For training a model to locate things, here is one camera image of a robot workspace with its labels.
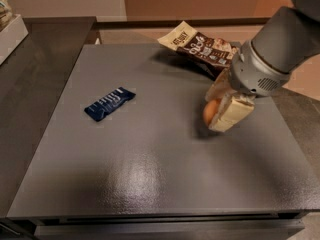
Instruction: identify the orange fruit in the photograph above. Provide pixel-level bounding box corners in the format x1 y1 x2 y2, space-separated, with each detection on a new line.
203 99 221 125

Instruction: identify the dark drawer cabinet front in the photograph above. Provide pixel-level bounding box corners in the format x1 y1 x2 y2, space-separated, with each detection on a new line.
1 214 304 240

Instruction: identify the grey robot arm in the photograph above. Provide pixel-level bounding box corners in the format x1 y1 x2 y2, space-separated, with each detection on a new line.
203 0 320 132

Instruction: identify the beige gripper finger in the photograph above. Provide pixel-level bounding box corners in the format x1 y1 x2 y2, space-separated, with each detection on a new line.
208 93 255 132
205 69 235 102

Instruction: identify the blue rxbar blueberry wrapper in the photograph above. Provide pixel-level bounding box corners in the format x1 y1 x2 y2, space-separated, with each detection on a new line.
84 87 136 122

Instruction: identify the white box on counter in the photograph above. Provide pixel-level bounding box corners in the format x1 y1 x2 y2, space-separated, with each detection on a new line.
0 14 28 65

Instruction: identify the brown white snack bag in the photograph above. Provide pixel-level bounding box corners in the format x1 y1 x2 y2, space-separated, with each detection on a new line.
158 21 238 79

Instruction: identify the dark side counter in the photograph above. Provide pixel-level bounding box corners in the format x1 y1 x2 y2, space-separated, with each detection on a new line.
0 17 96 219

